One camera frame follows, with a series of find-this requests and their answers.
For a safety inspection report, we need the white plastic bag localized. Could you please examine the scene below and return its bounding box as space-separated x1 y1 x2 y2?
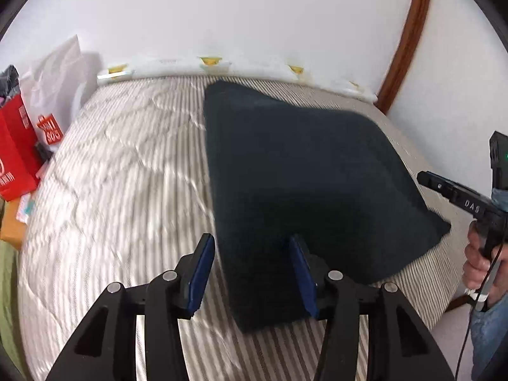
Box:
20 35 100 151

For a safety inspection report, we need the striped beige mattress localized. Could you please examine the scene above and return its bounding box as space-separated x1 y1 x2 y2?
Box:
17 77 469 380

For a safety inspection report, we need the black cable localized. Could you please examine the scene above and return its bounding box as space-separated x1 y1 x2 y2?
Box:
454 241 507 381

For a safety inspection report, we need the dark patterned cloth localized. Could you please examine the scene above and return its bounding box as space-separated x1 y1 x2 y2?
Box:
0 64 20 107

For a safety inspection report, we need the right hand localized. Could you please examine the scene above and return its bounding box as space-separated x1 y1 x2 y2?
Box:
462 221 508 308

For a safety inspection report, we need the orange cardboard box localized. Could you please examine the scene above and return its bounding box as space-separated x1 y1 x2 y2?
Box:
0 198 27 251

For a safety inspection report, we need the black sweatshirt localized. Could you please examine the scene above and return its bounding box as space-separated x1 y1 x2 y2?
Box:
203 81 450 332

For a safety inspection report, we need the black tracker box green light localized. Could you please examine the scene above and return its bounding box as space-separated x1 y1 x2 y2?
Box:
489 131 508 191

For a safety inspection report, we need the green cloth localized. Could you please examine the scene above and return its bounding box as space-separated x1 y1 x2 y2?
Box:
1 240 32 380

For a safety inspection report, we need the red paper shopping bag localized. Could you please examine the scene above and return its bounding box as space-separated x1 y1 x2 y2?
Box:
0 95 64 201

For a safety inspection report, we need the brown wooden door frame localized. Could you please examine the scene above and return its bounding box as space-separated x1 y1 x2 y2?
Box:
375 0 431 115

